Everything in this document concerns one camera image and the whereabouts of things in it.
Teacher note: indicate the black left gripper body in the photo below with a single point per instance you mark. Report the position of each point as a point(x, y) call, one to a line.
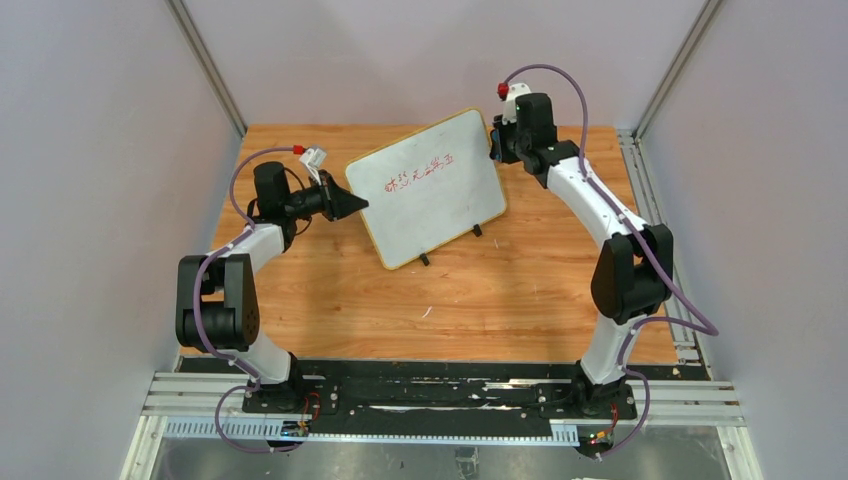
point(328, 200)

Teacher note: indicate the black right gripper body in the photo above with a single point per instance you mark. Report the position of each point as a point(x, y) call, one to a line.
point(499, 140)

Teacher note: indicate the yellow framed whiteboard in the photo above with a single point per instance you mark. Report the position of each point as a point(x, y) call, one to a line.
point(428, 188)

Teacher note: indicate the blue whiteboard eraser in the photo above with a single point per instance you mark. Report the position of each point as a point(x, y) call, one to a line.
point(494, 150)

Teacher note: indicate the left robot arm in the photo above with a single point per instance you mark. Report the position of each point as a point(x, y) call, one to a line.
point(217, 308)

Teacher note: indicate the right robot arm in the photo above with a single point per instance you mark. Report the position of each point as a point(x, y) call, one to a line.
point(627, 284)

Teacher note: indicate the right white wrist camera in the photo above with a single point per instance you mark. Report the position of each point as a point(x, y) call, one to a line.
point(509, 94)

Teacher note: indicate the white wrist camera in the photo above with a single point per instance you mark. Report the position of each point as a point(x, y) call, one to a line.
point(312, 158)
point(509, 94)

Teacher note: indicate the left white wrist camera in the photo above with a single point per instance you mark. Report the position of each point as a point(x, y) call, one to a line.
point(312, 158)

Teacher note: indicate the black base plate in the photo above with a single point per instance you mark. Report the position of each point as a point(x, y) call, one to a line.
point(442, 399)

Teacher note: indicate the left aluminium corner post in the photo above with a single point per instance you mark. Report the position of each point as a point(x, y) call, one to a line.
point(195, 41)

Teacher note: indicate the aluminium corner post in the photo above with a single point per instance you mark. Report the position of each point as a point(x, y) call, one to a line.
point(195, 41)
point(699, 28)

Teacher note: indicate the right aluminium corner post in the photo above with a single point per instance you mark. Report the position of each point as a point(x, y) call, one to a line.
point(699, 28)

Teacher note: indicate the aluminium front rail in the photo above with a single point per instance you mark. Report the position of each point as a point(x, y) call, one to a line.
point(208, 405)

